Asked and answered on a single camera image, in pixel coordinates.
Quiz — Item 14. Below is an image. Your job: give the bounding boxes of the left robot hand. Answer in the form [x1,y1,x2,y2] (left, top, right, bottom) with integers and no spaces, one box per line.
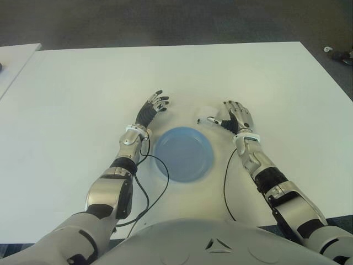
[135,89,169,129]

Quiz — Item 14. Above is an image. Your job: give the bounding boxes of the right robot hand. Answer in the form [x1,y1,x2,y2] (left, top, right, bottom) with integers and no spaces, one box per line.
[206,99,254,135]

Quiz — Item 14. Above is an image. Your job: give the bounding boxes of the white charger block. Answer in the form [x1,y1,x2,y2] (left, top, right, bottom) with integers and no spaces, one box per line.
[197,105,221,126]

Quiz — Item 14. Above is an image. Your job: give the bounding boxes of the blue plastic plate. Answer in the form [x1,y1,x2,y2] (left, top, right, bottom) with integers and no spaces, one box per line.
[153,126,215,184]

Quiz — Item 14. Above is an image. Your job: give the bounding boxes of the grey robot torso shell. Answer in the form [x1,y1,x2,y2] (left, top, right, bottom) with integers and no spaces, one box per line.
[90,218,340,265]

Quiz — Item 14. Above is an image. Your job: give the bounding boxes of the adjacent white table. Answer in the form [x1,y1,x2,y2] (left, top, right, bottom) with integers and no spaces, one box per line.
[0,43,42,100]

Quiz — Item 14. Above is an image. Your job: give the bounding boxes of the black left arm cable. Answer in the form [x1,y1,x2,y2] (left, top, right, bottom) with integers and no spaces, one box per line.
[114,136,169,238]

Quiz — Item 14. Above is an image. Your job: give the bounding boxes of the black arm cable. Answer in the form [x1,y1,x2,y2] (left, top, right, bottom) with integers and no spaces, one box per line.
[223,149,238,221]
[114,136,169,238]

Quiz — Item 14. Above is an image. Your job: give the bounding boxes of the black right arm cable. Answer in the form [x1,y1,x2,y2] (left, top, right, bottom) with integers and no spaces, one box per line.
[223,149,238,221]

